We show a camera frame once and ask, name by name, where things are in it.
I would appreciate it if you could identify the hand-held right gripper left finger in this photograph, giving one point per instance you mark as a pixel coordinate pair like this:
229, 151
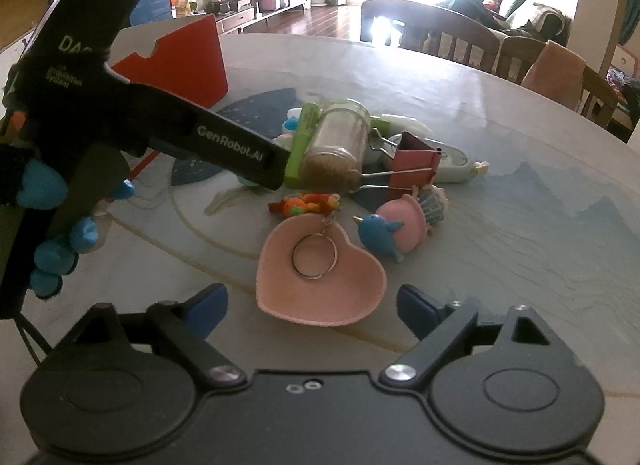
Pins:
207, 307

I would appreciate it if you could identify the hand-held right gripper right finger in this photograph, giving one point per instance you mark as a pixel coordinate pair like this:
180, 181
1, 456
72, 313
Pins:
417, 312

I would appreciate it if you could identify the correction tape dispenser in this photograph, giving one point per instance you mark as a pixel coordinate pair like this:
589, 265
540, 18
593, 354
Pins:
452, 162

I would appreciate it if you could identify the green marker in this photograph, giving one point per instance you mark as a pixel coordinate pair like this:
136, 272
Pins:
302, 140

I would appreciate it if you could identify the person's left hand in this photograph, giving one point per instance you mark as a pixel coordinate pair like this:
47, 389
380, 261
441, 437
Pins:
42, 185

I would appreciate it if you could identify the blue plastic object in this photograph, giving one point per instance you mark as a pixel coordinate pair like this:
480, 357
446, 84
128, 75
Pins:
150, 2

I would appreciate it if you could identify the blue narwhal toy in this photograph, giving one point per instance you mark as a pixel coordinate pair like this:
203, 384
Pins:
380, 237

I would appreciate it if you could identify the pink round toy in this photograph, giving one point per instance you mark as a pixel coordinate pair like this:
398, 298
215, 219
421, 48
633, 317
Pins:
405, 217

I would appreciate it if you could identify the pink heart-shaped dish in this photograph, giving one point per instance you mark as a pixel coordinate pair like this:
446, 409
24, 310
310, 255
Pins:
320, 295

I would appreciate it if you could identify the small doll figurine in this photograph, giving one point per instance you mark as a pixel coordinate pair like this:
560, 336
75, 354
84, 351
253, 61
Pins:
432, 205

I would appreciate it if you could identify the red box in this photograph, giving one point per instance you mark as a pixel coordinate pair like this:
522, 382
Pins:
185, 60

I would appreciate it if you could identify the red binder clip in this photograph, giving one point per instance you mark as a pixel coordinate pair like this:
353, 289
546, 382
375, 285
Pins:
412, 157

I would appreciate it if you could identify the glass toothpick jar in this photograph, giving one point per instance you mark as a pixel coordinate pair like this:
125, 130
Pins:
335, 140

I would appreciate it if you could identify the TV cabinet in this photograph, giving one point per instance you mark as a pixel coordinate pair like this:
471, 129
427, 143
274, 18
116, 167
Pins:
270, 5

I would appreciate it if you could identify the small pastel toy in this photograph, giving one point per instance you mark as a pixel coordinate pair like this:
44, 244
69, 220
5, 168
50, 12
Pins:
289, 126

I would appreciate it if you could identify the pink cloth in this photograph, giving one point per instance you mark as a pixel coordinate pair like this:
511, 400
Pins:
552, 72

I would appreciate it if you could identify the wooden chair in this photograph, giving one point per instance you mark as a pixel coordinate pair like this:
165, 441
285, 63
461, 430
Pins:
450, 30
595, 90

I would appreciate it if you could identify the sofa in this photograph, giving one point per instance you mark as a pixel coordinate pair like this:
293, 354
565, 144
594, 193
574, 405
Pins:
520, 15

